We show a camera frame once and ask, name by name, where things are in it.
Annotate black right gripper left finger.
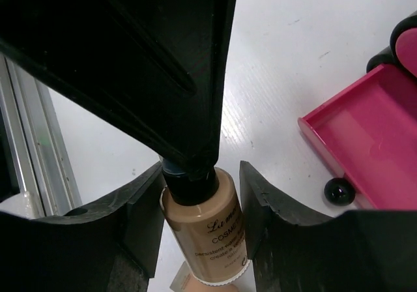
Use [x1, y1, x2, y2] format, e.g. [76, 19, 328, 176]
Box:
[1, 164, 165, 291]

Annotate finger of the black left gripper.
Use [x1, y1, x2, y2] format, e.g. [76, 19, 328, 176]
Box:
[1, 0, 236, 177]

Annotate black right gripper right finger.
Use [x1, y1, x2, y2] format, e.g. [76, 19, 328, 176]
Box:
[239, 161, 416, 291]

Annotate beige foundation bottle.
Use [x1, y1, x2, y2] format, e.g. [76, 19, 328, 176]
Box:
[160, 159, 249, 286]
[169, 262, 256, 292]

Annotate pink bottom drawer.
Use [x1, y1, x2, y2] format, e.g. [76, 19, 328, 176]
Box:
[298, 65, 416, 211]

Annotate pink drawer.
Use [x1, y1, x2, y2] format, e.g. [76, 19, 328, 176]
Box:
[390, 11, 416, 78]
[298, 65, 416, 211]

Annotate lying beige foundation bottle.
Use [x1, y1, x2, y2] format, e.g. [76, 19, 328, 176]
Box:
[169, 262, 256, 292]

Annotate black drawer organizer box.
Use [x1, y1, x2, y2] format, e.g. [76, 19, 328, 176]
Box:
[366, 46, 395, 73]

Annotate aluminium front rail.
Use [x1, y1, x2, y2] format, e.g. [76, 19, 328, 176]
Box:
[1, 56, 82, 218]

